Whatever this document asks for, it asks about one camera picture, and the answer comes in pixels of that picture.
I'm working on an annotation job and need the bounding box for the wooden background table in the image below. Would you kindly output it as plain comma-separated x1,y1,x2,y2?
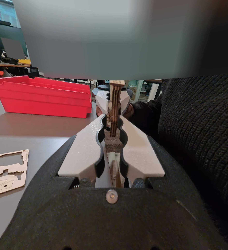
0,59,31,68

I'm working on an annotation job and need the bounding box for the cut-out wooden puzzle sheet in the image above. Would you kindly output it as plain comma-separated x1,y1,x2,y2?
0,149,29,198

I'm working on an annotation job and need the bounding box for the red plastic bin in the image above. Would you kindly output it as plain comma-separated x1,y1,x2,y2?
0,76,92,119

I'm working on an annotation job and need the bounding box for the person's right forearm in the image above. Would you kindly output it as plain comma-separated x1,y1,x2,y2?
130,94,163,141

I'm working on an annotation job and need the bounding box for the dark display panel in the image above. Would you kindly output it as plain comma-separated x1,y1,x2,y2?
0,18,28,61

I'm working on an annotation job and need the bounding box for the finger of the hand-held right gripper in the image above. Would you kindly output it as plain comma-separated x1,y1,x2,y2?
120,90,131,116
95,91,111,117

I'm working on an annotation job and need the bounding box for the wooden puzzle model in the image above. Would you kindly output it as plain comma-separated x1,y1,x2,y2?
106,80,125,137

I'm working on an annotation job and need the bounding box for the person's right hand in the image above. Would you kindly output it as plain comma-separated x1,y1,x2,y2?
123,104,134,120

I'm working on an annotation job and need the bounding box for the person's black knit sweater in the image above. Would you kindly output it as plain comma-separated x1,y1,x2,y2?
145,73,228,250

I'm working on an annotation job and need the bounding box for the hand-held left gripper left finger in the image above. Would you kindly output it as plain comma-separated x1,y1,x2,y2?
57,114,107,188

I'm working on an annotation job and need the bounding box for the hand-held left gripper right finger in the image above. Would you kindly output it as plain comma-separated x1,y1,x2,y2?
118,115,166,188

